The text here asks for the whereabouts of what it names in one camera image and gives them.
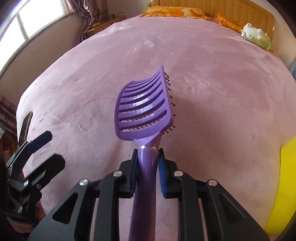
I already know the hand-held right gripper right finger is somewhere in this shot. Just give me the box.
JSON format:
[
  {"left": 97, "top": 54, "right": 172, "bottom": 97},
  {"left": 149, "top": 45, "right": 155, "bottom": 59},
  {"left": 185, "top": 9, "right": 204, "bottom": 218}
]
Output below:
[{"left": 158, "top": 148, "right": 270, "bottom": 241}]

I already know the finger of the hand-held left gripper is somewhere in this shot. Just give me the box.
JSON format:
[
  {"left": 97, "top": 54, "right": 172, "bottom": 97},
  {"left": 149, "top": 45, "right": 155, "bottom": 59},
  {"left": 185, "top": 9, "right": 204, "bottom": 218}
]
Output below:
[
  {"left": 8, "top": 153, "right": 65, "bottom": 223},
  {"left": 5, "top": 131, "right": 53, "bottom": 179}
]

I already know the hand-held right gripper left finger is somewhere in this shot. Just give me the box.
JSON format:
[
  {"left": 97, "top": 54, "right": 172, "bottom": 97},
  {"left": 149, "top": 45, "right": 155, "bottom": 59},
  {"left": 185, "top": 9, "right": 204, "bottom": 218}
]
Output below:
[{"left": 28, "top": 148, "right": 139, "bottom": 241}]

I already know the purple hairbrush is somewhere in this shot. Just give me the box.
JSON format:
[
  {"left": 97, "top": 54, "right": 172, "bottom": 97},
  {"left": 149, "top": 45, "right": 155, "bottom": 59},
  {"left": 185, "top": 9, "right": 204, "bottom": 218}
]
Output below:
[{"left": 114, "top": 65, "right": 176, "bottom": 241}]

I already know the yellow plastic bin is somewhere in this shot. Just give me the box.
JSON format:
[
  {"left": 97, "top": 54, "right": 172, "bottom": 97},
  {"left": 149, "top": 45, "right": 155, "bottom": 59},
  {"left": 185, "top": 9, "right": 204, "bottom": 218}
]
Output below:
[{"left": 265, "top": 137, "right": 296, "bottom": 235}]

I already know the dark long hair clip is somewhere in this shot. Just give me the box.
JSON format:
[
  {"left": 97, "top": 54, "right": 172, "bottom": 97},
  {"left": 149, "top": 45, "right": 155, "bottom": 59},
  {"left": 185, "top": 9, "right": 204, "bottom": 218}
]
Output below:
[{"left": 18, "top": 111, "right": 33, "bottom": 149}]

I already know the window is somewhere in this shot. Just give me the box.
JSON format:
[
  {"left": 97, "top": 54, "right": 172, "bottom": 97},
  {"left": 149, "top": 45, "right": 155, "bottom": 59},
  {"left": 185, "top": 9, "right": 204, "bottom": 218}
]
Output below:
[{"left": 0, "top": 0, "right": 72, "bottom": 72}]

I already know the wooden nightstand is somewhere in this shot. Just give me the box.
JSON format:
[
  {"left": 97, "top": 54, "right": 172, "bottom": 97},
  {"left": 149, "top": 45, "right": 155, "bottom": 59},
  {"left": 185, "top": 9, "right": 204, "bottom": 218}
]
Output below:
[{"left": 83, "top": 13, "right": 126, "bottom": 39}]

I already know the large orange floral pillow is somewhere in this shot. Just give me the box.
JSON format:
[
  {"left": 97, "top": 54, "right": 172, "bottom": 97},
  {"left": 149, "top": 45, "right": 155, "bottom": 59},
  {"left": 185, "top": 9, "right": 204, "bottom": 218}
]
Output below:
[{"left": 138, "top": 6, "right": 211, "bottom": 20}]

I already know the small orange floral pillow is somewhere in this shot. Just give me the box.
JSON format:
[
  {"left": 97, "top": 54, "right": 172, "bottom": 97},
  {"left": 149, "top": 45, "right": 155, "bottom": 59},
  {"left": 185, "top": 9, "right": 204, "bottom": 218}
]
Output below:
[{"left": 214, "top": 12, "right": 243, "bottom": 33}]

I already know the cabbage plush toy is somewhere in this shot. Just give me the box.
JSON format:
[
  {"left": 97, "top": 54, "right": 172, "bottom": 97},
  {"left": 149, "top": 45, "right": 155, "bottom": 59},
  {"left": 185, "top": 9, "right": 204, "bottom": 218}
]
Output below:
[{"left": 240, "top": 23, "right": 271, "bottom": 50}]

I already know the wooden headboard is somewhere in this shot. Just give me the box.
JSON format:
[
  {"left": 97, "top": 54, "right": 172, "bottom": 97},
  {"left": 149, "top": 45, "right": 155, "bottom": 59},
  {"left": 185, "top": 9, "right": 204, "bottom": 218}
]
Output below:
[{"left": 151, "top": 0, "right": 274, "bottom": 35}]

